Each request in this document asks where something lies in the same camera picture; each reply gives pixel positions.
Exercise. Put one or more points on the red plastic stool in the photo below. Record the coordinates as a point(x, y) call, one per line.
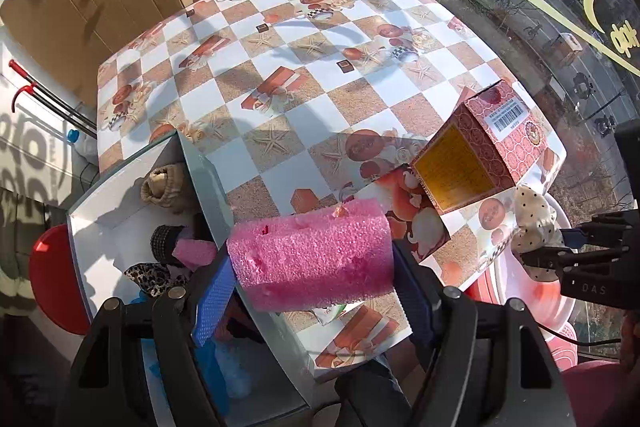
point(535, 307)
point(55, 282)

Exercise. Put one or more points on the blue disposable shoe cover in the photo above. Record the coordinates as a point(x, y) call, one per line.
point(217, 382)

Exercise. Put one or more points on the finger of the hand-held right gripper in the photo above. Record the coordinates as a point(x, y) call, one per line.
point(572, 239)
point(550, 262)

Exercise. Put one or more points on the yellow window sticker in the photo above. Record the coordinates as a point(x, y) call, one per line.
point(550, 9)

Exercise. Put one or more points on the white cardboard box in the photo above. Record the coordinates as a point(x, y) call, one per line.
point(110, 227)

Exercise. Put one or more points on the purple striped knit hat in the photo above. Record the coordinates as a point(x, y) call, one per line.
point(167, 244)

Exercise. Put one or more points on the leopard print scrunchie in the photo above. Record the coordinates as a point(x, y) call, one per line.
point(152, 277)

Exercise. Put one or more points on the white polka dot scrunchie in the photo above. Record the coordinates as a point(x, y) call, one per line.
point(532, 217)

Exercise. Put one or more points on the pink pitted sponge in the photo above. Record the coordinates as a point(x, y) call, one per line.
point(310, 257)

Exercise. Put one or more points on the person's red clothing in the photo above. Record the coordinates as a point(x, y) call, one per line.
point(605, 392)

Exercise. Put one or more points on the pink rectangular sponge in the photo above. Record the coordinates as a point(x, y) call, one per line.
point(195, 253)

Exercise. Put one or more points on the beige knit cloth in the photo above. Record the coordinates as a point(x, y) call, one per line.
point(167, 187)

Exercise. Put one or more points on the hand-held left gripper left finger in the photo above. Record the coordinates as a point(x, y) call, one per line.
point(212, 307)

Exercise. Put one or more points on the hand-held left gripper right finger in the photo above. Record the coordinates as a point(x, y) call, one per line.
point(415, 297)

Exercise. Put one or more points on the plastic bottle with blue cap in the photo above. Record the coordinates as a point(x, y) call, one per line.
point(82, 147)

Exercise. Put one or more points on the red patterned carton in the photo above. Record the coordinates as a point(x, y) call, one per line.
point(465, 157)

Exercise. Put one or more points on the person's right hand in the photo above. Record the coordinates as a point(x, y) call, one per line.
point(631, 339)

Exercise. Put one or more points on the checkered printed tablecloth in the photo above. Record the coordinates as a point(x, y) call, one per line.
point(300, 57)

